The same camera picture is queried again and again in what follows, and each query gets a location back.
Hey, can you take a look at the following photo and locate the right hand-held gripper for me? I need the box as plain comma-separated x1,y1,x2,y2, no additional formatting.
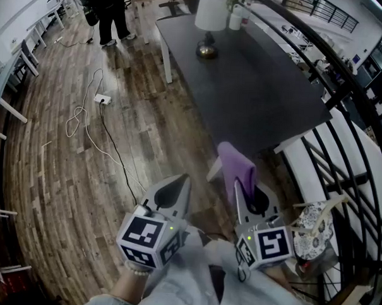
229,179,297,273

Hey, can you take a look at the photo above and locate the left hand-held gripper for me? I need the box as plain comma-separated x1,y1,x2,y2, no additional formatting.
114,170,193,272

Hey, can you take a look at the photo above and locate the purple cloth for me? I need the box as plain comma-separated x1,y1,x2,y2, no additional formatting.
214,141,258,209

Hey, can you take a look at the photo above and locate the white table lamp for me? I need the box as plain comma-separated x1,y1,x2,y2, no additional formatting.
193,0,229,61

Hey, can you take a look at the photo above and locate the person's left forearm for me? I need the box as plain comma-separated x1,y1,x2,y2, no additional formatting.
108,260,152,302

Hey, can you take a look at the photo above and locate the person's right forearm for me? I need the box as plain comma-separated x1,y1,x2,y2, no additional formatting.
260,262,297,293

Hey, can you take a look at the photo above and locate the round dark grey table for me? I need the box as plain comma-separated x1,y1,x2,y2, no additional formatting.
148,13,338,187

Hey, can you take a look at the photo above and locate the wooden chair with floral cushion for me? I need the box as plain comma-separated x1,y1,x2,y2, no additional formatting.
289,193,350,266

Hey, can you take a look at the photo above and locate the person's light grey clothing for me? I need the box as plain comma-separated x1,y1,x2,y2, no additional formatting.
80,219,333,305

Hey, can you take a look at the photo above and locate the black metal railing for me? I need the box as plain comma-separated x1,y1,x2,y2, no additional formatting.
228,0,382,305

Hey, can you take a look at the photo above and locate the white vase with flowers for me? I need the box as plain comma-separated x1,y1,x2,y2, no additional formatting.
220,0,244,31

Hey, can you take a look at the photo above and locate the white office table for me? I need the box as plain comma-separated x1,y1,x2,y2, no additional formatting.
0,39,42,143

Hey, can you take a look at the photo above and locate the black floor cable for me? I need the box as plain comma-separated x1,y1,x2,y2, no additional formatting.
95,102,143,207

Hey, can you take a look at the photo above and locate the white bead bracelet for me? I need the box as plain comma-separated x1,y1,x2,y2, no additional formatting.
124,260,152,277

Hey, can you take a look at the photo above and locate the white cable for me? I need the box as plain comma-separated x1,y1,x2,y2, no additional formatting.
62,66,151,191

